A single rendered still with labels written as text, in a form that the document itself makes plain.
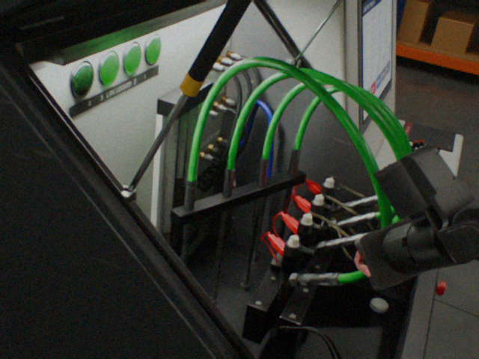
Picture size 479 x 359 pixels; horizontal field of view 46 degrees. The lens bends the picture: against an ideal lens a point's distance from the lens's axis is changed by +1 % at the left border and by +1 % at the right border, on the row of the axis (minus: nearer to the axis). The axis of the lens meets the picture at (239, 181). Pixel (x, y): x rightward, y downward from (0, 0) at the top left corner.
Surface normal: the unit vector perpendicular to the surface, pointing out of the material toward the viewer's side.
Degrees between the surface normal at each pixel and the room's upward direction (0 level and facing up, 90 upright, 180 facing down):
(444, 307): 0
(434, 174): 37
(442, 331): 0
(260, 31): 90
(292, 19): 90
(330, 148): 90
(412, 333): 0
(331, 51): 90
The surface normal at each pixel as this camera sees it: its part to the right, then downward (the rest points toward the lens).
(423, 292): 0.12, -0.86
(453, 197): 0.40, -0.33
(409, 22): -0.44, 0.39
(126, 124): 0.92, 0.29
